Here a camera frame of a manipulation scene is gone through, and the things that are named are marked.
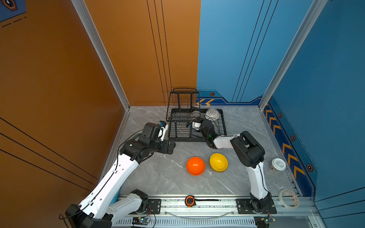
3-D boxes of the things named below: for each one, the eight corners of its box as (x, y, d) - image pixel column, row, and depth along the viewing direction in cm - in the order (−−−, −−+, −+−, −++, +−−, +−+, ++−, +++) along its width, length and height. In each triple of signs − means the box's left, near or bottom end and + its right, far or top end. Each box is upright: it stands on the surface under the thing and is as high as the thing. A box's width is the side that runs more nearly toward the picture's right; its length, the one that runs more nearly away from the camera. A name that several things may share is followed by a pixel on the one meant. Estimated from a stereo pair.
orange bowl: (186, 176, 85) (186, 173, 81) (186, 160, 92) (186, 156, 88) (204, 176, 85) (205, 173, 81) (203, 160, 92) (204, 156, 88)
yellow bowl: (209, 174, 86) (211, 170, 80) (207, 158, 92) (209, 153, 86) (226, 174, 86) (229, 170, 80) (223, 158, 92) (226, 153, 86)
